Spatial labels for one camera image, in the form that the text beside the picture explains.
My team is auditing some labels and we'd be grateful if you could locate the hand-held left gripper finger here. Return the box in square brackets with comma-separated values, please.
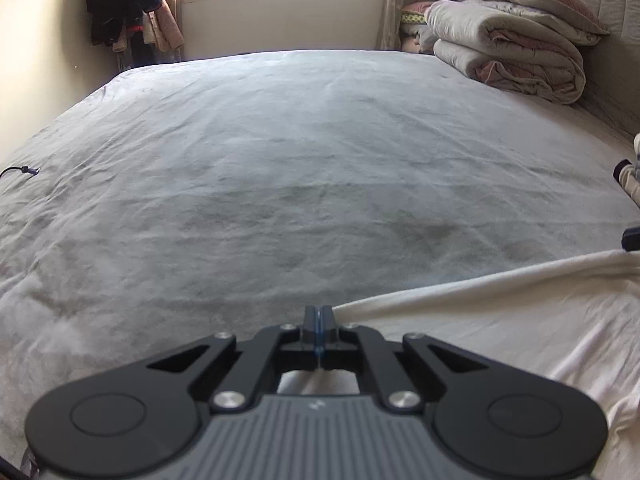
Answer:
[318, 306, 494, 413]
[146, 306, 319, 414]

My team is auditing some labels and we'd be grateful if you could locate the white garment with ribbed hem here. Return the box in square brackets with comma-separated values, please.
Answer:
[277, 249, 640, 480]

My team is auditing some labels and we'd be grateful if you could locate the stack of folded clothes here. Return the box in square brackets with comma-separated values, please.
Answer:
[614, 132, 640, 207]

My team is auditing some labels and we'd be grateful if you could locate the grey bed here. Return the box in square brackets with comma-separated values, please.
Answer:
[0, 49, 640, 480]

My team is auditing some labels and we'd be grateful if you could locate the grey padded headboard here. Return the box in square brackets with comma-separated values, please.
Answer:
[550, 0, 640, 161]

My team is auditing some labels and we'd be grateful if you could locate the folded grey pink quilt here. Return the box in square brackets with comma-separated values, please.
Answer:
[425, 0, 586, 106]

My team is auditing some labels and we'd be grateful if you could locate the pink patterned pillow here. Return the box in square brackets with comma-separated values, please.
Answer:
[400, 1, 435, 43]

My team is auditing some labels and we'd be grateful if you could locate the pink hanging garment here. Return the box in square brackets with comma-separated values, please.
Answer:
[142, 0, 184, 52]

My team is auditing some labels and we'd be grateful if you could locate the black cable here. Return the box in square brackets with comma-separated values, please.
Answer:
[0, 164, 41, 179]

